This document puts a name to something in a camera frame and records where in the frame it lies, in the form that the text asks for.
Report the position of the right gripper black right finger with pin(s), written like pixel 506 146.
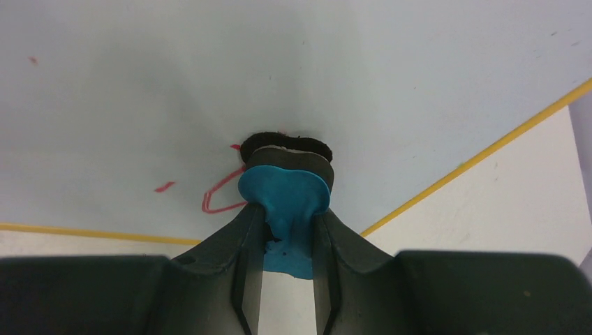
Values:
pixel 358 288

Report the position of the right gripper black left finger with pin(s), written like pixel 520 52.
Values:
pixel 215 287

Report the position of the blue black whiteboard eraser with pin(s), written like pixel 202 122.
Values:
pixel 292 179

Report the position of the yellow framed whiteboard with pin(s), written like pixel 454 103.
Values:
pixel 118 116

